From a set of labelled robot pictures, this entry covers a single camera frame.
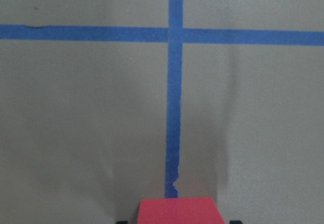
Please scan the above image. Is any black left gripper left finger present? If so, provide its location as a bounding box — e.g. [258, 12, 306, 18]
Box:
[115, 220, 127, 224]

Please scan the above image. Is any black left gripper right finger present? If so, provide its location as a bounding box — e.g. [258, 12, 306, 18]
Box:
[229, 220, 242, 224]

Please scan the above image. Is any red cube block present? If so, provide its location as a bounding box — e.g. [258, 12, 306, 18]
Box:
[137, 197, 225, 224]

